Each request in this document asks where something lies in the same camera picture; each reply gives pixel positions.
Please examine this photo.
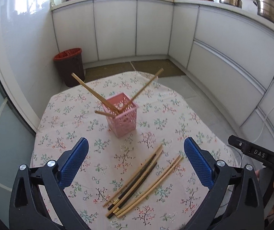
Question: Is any black chopstick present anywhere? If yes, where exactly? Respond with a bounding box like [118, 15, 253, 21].
[106, 161, 157, 219]
[107, 154, 157, 210]

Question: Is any pink perforated utensil holder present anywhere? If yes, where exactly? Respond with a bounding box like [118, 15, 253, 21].
[106, 92, 138, 138]

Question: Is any bamboo chopstick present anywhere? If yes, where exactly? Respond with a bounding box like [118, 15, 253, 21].
[103, 143, 162, 207]
[95, 111, 117, 118]
[116, 156, 184, 219]
[71, 73, 120, 115]
[119, 68, 164, 113]
[115, 155, 182, 217]

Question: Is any brown floor mat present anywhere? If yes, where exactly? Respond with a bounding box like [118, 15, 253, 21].
[84, 59, 185, 83]

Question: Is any white power cable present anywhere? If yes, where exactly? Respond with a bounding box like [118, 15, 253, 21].
[253, 93, 274, 145]

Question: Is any floral tablecloth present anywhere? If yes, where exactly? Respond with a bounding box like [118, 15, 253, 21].
[30, 72, 240, 229]

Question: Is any brown trash bin red liner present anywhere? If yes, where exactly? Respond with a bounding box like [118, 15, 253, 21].
[53, 48, 85, 87]

